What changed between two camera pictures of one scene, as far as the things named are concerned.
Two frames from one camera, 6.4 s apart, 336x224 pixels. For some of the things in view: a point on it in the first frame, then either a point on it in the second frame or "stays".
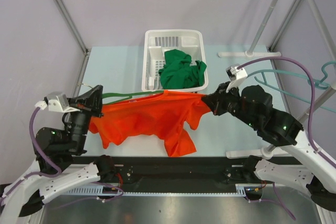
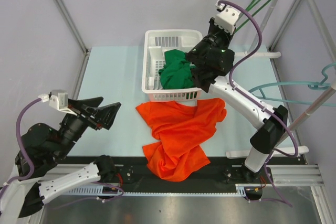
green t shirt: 177,73 stays
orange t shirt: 163,116 → 181,132
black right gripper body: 230,102 → 218,36
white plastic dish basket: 156,42 stays
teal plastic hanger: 265,82 → 319,85
